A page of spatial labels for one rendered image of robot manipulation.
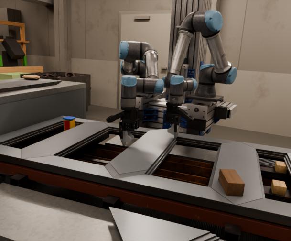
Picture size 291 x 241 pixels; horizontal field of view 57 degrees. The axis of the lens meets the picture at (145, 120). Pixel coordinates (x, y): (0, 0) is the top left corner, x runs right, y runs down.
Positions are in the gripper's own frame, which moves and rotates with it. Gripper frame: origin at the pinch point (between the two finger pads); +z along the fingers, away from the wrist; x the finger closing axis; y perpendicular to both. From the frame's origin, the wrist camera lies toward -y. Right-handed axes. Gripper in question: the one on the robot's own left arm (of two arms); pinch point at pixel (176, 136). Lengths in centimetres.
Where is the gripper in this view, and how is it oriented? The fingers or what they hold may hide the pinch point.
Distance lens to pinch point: 157.8
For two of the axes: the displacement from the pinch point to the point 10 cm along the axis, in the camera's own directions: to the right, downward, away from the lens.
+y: -9.4, -1.2, 3.1
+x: -3.3, 2.1, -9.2
